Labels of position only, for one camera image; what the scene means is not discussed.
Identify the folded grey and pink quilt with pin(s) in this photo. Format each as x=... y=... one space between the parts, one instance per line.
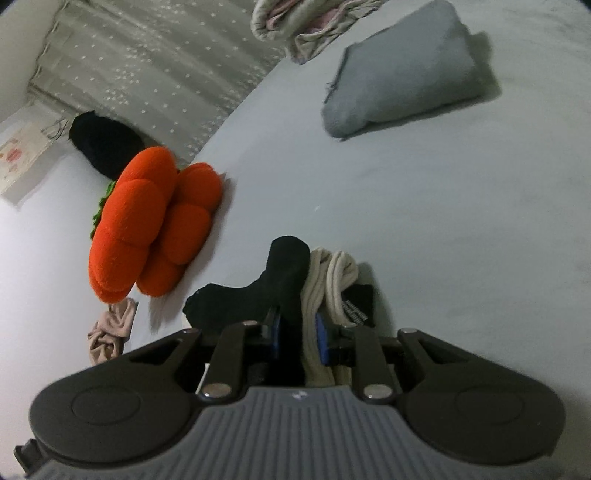
x=304 y=23

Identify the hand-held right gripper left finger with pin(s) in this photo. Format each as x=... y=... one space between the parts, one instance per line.
x=276 y=337

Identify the grey star-print curtain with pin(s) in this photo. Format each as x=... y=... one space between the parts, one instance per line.
x=152 y=69

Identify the folded grey garment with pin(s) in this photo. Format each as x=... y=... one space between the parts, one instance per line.
x=406 y=78

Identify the orange pumpkin plush pillow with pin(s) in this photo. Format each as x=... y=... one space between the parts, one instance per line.
x=152 y=221

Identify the beige pink cloth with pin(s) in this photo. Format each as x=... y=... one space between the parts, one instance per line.
x=111 y=332

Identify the grey-blue bed sheet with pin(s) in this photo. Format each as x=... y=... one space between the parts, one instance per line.
x=438 y=230

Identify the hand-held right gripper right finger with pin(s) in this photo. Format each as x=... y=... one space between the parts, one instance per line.
x=323 y=341

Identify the cream sweatshirt with black sleeves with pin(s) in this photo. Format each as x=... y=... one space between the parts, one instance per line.
x=286 y=277

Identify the black plush cushion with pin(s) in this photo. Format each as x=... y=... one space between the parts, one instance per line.
x=104 y=143

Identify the wall poster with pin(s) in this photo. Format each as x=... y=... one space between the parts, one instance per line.
x=21 y=161

